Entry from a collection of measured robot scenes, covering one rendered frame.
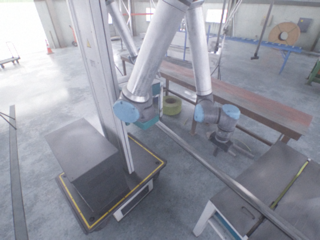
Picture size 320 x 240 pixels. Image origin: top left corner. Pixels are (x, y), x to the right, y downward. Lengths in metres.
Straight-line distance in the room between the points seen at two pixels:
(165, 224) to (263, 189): 0.94
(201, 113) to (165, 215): 1.20
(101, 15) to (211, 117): 0.73
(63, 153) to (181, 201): 1.22
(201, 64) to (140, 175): 1.14
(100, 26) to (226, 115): 0.75
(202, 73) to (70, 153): 0.97
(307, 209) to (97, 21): 1.52
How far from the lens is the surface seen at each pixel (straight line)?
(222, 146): 0.91
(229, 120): 0.78
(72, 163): 1.09
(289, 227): 1.09
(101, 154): 1.05
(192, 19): 0.76
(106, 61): 0.89
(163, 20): 0.62
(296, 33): 11.56
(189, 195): 1.79
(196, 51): 0.77
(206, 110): 0.76
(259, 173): 1.22
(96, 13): 0.86
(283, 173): 1.33
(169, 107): 2.66
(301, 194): 1.29
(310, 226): 1.20
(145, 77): 0.69
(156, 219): 1.68
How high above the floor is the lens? 1.60
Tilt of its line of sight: 37 degrees down
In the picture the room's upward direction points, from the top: straight up
